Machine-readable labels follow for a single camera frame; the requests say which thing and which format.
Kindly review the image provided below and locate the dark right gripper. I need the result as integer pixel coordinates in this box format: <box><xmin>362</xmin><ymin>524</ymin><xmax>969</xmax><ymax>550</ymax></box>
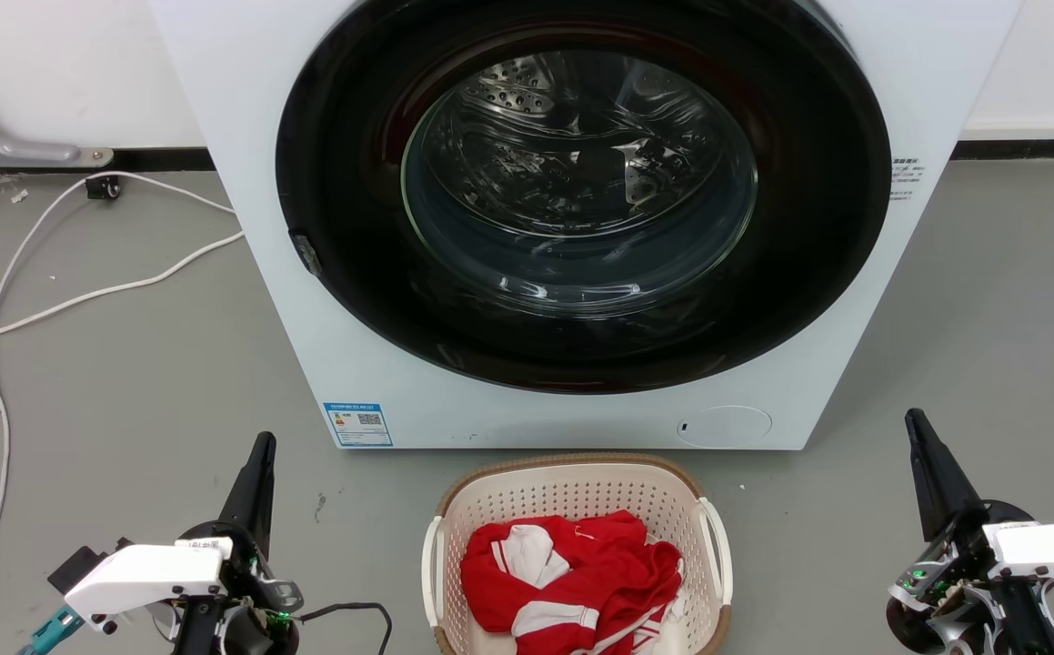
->
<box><xmin>886</xmin><ymin>408</ymin><xmax>1037</xmax><ymax>655</ymax></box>

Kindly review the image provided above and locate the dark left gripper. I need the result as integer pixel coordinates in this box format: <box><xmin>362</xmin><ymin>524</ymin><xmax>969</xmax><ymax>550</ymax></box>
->
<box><xmin>179</xmin><ymin>432</ymin><xmax>303</xmax><ymax>655</ymax></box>

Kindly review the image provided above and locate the cream plastic laundry basket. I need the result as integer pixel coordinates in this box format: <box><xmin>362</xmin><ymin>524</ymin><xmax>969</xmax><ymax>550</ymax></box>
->
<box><xmin>421</xmin><ymin>452</ymin><xmax>734</xmax><ymax>655</ymax></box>

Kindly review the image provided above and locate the blue energy label sticker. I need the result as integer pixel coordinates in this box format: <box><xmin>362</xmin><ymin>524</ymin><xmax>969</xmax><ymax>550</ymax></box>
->
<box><xmin>324</xmin><ymin>402</ymin><xmax>394</xmax><ymax>448</ymax></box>

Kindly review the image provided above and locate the white front-load washing machine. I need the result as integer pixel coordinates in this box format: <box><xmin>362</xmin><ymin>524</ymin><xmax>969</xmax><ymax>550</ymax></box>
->
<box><xmin>149</xmin><ymin>0</ymin><xmax>1023</xmax><ymax>451</ymax></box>

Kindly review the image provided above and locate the round white filter cover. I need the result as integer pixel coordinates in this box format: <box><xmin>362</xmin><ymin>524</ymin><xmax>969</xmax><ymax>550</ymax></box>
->
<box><xmin>678</xmin><ymin>406</ymin><xmax>773</xmax><ymax>448</ymax></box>

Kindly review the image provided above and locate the teal connector piece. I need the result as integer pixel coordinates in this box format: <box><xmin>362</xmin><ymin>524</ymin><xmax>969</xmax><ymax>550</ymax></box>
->
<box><xmin>19</xmin><ymin>606</ymin><xmax>85</xmax><ymax>655</ymax></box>

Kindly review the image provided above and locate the black round washer door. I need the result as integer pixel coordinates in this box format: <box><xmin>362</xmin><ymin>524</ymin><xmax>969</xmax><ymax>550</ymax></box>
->
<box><xmin>276</xmin><ymin>0</ymin><xmax>893</xmax><ymax>394</ymax></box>

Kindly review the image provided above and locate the small printed text sticker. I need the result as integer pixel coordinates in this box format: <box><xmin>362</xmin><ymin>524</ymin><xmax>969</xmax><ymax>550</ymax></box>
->
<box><xmin>888</xmin><ymin>156</ymin><xmax>926</xmax><ymax>203</ymax></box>

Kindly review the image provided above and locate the red and white garment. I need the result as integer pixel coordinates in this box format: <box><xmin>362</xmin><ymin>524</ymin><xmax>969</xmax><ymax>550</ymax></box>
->
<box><xmin>460</xmin><ymin>510</ymin><xmax>684</xmax><ymax>655</ymax></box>

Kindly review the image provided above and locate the grey drain pipe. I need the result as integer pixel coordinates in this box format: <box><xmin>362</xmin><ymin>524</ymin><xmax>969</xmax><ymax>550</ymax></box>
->
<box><xmin>0</xmin><ymin>64</ymin><xmax>115</xmax><ymax>169</ymax></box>

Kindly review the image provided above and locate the steel washing machine drum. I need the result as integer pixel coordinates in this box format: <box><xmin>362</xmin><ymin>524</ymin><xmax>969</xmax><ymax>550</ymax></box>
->
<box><xmin>404</xmin><ymin>50</ymin><xmax>758</xmax><ymax>319</ymax></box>

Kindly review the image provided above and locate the thin black cable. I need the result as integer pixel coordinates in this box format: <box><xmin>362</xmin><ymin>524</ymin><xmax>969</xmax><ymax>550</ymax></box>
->
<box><xmin>295</xmin><ymin>601</ymin><xmax>394</xmax><ymax>655</ymax></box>

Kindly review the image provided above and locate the dark door latch handle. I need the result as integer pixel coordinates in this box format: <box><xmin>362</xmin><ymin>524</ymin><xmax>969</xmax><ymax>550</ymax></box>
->
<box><xmin>290</xmin><ymin>232</ymin><xmax>323</xmax><ymax>277</ymax></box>

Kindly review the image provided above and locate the white power cable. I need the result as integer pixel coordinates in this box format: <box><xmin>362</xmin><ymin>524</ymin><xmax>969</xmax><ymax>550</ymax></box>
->
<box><xmin>0</xmin><ymin>230</ymin><xmax>246</xmax><ymax>353</ymax></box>

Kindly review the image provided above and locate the long looping white cable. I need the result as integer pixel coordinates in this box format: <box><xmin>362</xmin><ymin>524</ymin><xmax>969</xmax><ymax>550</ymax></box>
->
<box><xmin>0</xmin><ymin>170</ymin><xmax>237</xmax><ymax>655</ymax></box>

